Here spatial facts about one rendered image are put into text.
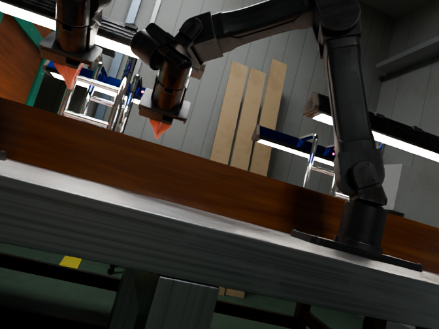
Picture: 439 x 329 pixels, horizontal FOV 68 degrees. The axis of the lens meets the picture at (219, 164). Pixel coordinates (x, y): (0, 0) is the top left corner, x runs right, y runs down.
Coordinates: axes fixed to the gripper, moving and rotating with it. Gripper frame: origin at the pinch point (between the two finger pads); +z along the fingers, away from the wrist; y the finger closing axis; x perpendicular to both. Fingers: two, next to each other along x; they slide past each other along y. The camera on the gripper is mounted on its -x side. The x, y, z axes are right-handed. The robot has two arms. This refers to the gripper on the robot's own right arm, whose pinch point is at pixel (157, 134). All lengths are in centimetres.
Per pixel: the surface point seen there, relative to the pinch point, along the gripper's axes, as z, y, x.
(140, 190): -3.2, -0.6, 19.7
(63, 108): 21.9, 31.2, -24.2
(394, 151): 111, -233, -218
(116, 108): 18.6, 16.0, -28.1
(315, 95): -6, -42, -33
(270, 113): 110, -88, -208
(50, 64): 36, 53, -65
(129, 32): -6.3, 16.1, -30.5
